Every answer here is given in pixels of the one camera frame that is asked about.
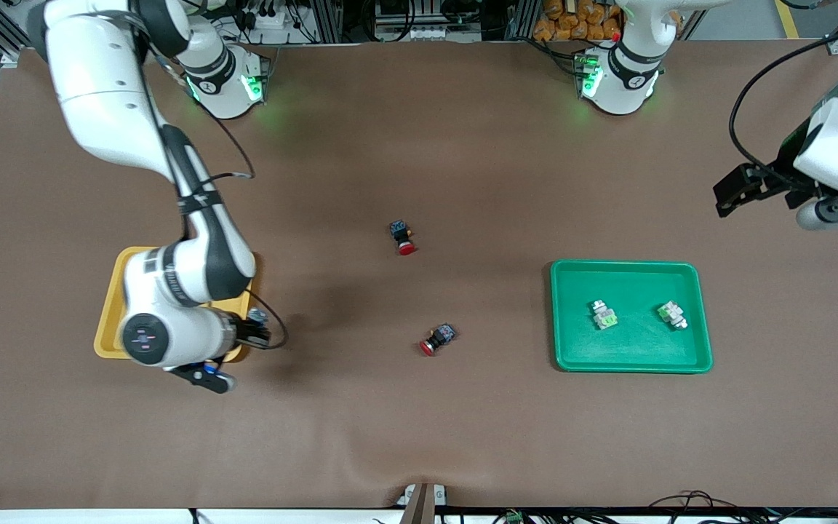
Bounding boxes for yellow plastic tray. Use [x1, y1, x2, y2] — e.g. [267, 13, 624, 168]
[93, 246, 256, 362]

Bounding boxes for brown table mat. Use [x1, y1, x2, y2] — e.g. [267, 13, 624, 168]
[0, 40, 838, 510]

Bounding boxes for long white power strip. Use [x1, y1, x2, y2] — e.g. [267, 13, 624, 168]
[374, 22, 483, 42]

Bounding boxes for red mushroom push button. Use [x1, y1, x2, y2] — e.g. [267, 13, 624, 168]
[388, 220, 418, 256]
[419, 323, 458, 357]

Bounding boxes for black cable bundle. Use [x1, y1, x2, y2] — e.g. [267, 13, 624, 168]
[645, 490, 838, 524]

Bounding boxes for green plastic tray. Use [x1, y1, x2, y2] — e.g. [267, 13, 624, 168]
[550, 260, 714, 374]

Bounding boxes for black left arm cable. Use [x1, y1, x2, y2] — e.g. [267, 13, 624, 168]
[728, 25, 838, 179]

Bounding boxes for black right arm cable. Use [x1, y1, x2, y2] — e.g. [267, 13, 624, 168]
[124, 0, 289, 350]

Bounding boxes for small white power strip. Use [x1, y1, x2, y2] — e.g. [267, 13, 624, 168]
[244, 7, 296, 30]

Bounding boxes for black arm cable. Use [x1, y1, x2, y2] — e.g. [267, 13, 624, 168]
[728, 25, 838, 179]
[124, 0, 289, 350]

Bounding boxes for orange packaged goods pile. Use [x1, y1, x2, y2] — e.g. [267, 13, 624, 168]
[533, 0, 623, 42]

